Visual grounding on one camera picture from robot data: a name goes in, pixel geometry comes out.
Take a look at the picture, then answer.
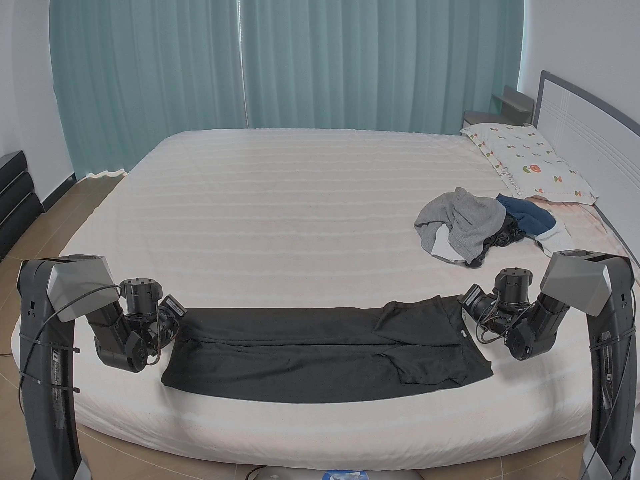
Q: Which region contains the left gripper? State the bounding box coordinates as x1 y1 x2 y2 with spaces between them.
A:
159 294 188 323

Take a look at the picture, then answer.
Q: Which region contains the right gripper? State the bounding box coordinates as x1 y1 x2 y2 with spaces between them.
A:
462 284 493 316

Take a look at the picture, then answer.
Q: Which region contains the black T-shirt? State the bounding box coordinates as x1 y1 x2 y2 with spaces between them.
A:
161 295 494 398

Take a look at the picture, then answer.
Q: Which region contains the pile of clothes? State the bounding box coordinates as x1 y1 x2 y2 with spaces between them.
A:
414 187 576 269

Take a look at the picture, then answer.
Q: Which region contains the bed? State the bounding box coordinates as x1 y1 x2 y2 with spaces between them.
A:
62 70 640 469

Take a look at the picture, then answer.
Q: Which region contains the white printed pillow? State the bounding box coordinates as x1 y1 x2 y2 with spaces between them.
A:
460 122 599 205

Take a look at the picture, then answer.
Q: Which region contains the black chest of drawers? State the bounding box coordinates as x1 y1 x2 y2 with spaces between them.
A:
0 150 42 261

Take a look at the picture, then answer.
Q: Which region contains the grey bedside table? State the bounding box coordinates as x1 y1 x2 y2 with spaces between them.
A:
462 85 535 129

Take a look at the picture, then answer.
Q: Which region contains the blue-green curtain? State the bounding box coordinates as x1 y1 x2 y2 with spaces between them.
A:
239 0 526 134
47 0 248 179

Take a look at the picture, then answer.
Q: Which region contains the black cable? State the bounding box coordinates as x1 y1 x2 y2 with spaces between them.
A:
145 335 168 365
475 315 508 345

